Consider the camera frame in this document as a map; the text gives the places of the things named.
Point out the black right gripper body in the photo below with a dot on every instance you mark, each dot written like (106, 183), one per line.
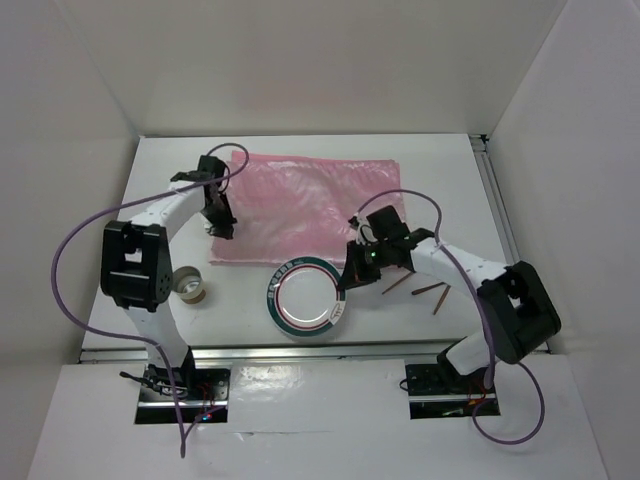
(375, 253)

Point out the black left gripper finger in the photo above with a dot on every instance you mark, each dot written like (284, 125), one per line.
(225, 220)
(209, 215)

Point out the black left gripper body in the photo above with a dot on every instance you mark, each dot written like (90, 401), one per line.
(210, 205)

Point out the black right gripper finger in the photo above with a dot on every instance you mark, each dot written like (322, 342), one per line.
(355, 273)
(367, 274)

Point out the white plate green red rim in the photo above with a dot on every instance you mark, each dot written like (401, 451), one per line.
(302, 298)

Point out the pink rose satin placemat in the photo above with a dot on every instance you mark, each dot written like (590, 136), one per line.
(288, 206)

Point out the metal cup brown sleeve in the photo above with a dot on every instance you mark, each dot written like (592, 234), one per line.
(188, 285)

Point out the copper knife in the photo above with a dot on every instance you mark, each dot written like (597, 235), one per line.
(441, 300)

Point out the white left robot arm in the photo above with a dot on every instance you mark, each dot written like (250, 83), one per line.
(136, 267)

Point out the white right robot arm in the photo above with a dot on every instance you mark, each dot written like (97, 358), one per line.
(516, 312)

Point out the aluminium front rail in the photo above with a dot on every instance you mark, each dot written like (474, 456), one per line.
(280, 353)

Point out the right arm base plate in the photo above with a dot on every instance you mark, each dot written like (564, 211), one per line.
(430, 396)

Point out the aluminium side rail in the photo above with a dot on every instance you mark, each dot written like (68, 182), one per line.
(479, 146)

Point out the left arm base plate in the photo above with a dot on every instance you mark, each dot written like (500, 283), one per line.
(206, 401)

